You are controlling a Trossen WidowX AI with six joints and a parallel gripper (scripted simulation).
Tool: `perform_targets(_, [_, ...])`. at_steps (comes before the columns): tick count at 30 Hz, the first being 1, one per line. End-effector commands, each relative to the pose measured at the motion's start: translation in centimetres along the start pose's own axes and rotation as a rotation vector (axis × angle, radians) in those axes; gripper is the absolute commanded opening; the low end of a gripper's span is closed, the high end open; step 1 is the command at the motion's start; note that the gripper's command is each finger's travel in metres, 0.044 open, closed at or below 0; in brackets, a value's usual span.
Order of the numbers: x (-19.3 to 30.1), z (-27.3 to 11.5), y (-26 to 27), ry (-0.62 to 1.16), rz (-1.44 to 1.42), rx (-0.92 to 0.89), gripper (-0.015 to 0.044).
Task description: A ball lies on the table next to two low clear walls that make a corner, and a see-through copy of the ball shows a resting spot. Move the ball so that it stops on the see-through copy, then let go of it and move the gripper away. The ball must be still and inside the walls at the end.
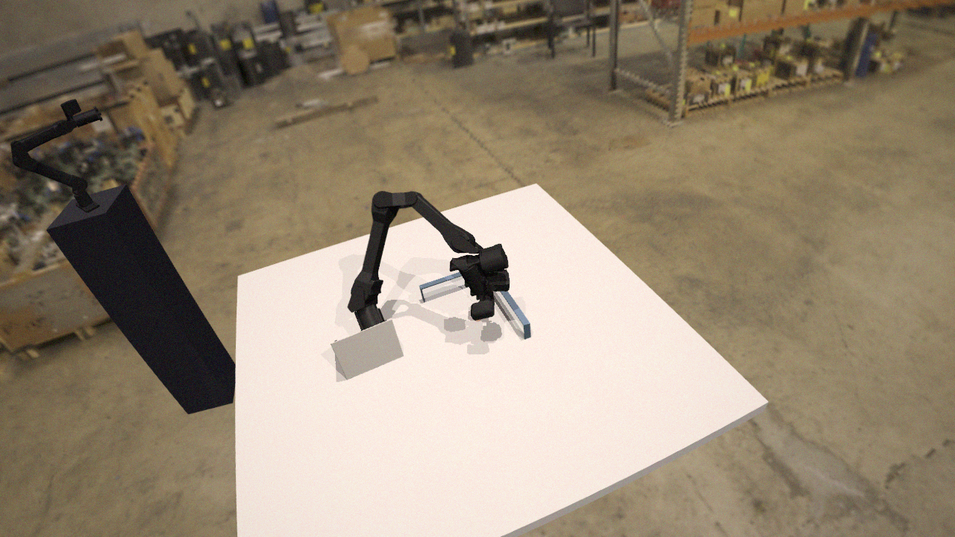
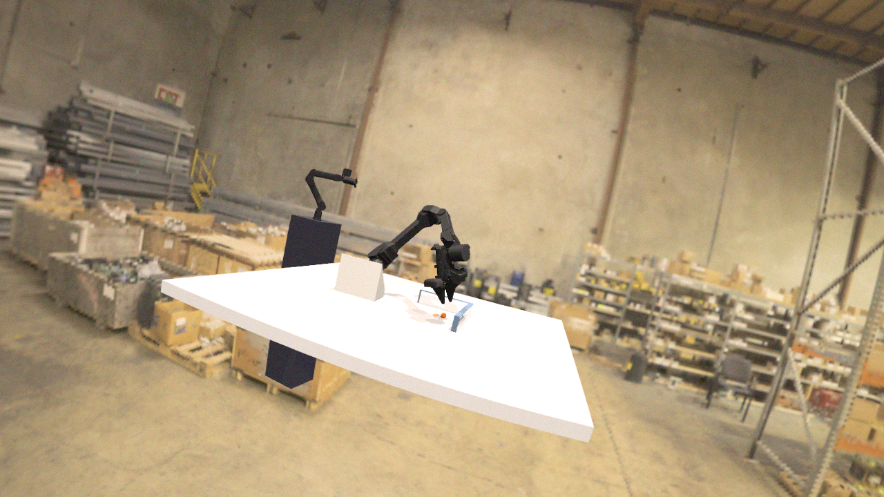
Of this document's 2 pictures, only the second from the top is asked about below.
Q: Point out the clear low l-shaped wall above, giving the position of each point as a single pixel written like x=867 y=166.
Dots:
x=454 y=306

